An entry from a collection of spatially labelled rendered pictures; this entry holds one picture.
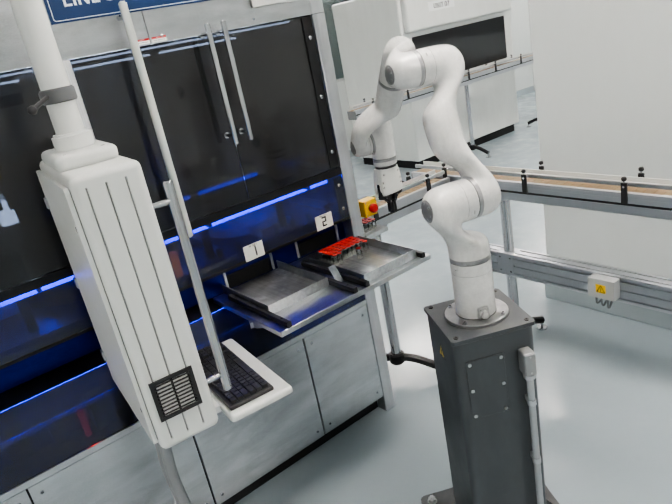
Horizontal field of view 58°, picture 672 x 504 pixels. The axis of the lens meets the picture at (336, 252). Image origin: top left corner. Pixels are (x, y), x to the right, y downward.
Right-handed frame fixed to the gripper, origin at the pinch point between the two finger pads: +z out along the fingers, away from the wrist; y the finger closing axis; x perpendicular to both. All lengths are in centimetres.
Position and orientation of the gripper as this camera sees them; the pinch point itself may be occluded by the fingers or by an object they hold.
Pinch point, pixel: (392, 206)
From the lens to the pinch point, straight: 222.1
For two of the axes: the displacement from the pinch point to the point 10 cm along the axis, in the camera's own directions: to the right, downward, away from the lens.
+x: 6.1, 1.7, -7.7
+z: 1.9, 9.2, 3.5
